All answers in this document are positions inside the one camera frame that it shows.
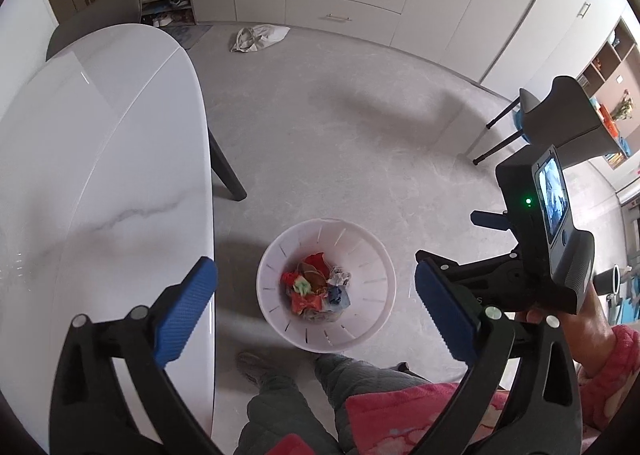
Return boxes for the person's right hand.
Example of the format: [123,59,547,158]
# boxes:
[514,280,617,378]

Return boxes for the pink patterned robe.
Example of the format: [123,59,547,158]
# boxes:
[345,381,516,455]

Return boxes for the dark grey table leg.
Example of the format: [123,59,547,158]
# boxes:
[207,127,248,202]

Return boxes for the grey chair with black legs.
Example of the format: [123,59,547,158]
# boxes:
[472,76,623,166]

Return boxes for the grey floor mat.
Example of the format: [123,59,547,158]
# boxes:
[164,23,214,50]

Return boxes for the red snack packet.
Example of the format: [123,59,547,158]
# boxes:
[291,292,327,317]

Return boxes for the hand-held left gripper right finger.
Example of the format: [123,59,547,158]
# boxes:
[415,257,583,455]

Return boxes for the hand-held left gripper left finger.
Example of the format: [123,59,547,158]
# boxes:
[48,256,223,455]

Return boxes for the grey slipper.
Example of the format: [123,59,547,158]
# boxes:
[235,351,273,388]

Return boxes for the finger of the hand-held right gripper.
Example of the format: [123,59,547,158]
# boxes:
[471,210,512,232]
[415,249,523,311]

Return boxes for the white cloth bag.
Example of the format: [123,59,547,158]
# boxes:
[229,24,291,54]

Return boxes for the person's right forearm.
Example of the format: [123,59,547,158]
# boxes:
[575,324,640,441]

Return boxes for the open shelf unit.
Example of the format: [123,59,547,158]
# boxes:
[580,17,640,170]

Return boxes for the white trash bin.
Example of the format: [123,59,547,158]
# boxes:
[256,218,398,355]

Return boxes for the grey quilted pants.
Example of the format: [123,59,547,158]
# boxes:
[235,352,453,455]

